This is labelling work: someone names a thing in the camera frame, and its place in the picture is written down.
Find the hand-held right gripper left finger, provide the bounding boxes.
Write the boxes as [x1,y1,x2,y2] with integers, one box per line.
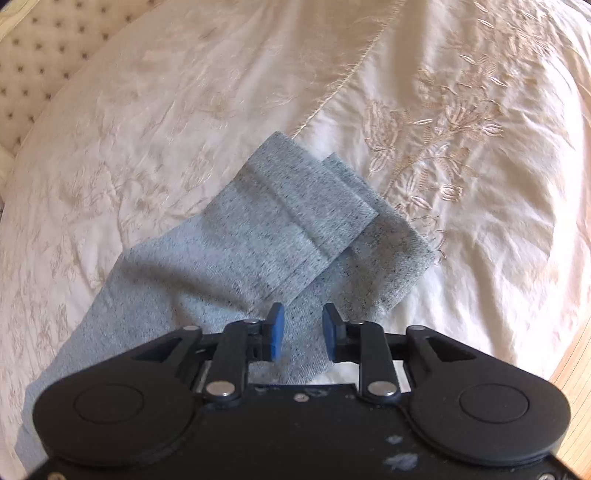
[131,302,284,402]

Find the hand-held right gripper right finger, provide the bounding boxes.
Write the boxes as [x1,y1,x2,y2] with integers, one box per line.
[322,302,477,402]

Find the grey speckled pants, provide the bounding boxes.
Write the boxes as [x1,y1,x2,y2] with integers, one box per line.
[14,130,437,476]

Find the cream embroidered bedspread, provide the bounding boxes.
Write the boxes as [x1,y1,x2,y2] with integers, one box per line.
[0,0,591,462]

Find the cream tufted headboard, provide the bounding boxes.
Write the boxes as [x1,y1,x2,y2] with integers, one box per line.
[0,0,125,155]

